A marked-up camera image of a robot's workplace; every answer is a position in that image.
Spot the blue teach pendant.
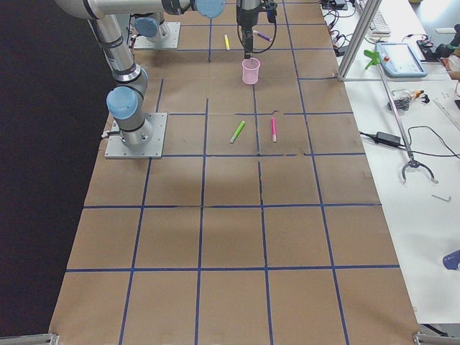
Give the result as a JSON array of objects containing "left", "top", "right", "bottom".
[{"left": 374, "top": 42, "right": 428, "bottom": 78}]

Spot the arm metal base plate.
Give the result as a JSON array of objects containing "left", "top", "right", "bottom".
[
  {"left": 105, "top": 113, "right": 167, "bottom": 159},
  {"left": 134, "top": 18, "right": 180, "bottom": 50}
]

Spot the white keyboard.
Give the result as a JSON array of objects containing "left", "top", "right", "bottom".
[{"left": 369, "top": 10, "right": 391, "bottom": 37}]

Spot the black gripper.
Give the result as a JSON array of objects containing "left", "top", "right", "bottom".
[{"left": 236, "top": 0, "right": 277, "bottom": 59}]

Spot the yellow marker pen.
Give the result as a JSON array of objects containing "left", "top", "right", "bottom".
[{"left": 224, "top": 34, "right": 230, "bottom": 51}]

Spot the white allen key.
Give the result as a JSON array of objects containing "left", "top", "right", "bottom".
[{"left": 431, "top": 194, "right": 452, "bottom": 202}]

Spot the green marker pen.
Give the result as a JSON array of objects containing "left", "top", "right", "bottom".
[{"left": 230, "top": 120, "right": 246, "bottom": 144}]

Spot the pink marker pen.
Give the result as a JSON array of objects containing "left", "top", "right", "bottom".
[{"left": 270, "top": 116, "right": 277, "bottom": 143}]

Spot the pink plastic cup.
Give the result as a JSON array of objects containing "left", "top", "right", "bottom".
[{"left": 241, "top": 57, "right": 261, "bottom": 85}]

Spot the aluminium frame post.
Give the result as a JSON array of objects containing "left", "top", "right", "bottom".
[{"left": 336, "top": 0, "right": 381, "bottom": 81}]

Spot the green plastic clamp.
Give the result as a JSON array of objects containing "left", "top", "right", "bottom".
[{"left": 364, "top": 50, "right": 381, "bottom": 70}]

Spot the purple marker pen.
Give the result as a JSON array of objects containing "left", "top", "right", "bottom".
[{"left": 253, "top": 29, "right": 272, "bottom": 42}]

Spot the long metal grabber tool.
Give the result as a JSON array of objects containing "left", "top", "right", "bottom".
[{"left": 377, "top": 58, "right": 438, "bottom": 184}]

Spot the black power adapter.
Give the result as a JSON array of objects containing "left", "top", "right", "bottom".
[{"left": 375, "top": 132, "right": 401, "bottom": 147}]

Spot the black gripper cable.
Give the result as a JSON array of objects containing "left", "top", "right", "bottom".
[{"left": 236, "top": 6, "right": 278, "bottom": 54}]

